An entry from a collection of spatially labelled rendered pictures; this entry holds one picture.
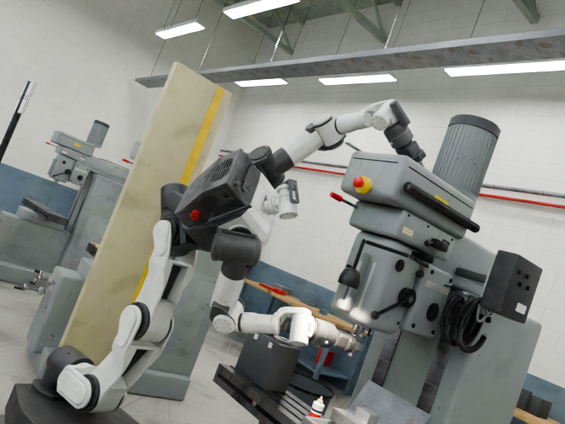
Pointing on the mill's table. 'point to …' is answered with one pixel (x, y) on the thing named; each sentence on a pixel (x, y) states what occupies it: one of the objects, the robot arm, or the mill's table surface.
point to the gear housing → (399, 227)
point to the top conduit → (440, 207)
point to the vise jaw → (344, 417)
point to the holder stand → (268, 361)
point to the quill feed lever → (406, 297)
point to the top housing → (384, 166)
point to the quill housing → (379, 283)
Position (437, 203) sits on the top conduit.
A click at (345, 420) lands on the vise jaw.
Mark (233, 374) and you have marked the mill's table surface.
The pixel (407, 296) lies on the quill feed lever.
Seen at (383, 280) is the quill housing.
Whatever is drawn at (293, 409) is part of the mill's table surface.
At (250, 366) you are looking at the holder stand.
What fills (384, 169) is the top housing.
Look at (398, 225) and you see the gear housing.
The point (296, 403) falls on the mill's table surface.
